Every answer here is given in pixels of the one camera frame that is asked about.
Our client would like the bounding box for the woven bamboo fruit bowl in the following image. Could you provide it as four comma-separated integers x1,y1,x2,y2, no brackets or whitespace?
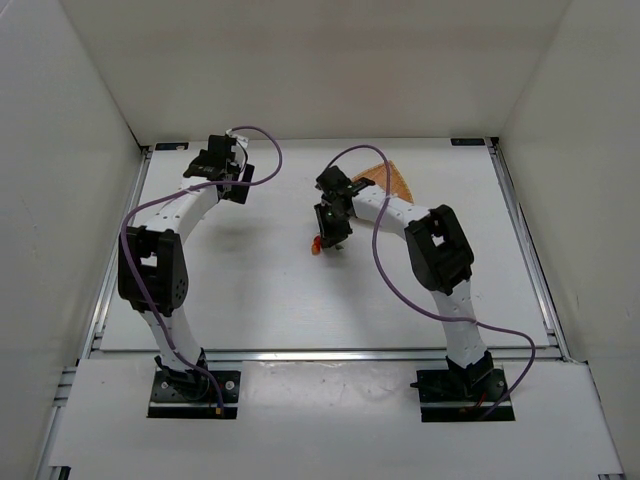
352,161,414,203

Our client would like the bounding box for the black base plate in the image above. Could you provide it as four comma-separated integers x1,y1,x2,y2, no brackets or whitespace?
410,368,515,423
147,369,241,420

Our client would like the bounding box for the left aluminium rail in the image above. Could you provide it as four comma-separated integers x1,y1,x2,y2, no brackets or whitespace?
34,144,154,480

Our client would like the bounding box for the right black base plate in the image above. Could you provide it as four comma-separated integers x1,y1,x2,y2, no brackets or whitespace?
410,368,515,423

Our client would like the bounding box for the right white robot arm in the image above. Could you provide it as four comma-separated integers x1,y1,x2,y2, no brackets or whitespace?
314,166,494,395

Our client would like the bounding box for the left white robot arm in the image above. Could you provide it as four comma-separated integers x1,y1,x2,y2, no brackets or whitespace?
117,130,254,405

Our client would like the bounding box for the fake cherry sprig with leaves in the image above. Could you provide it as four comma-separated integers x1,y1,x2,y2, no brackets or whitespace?
310,235,344,256

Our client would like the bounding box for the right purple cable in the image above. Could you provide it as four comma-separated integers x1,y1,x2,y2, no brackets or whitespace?
324,144,537,420

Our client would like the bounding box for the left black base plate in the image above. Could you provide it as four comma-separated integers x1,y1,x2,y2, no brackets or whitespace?
147,369,241,420

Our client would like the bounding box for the purple cable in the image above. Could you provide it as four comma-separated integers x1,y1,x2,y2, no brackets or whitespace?
324,144,537,420
121,125,285,419

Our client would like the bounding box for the front aluminium rail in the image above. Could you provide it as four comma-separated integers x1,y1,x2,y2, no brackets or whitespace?
89,346,565,362

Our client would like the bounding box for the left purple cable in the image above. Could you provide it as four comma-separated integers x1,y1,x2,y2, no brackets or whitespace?
121,125,285,419

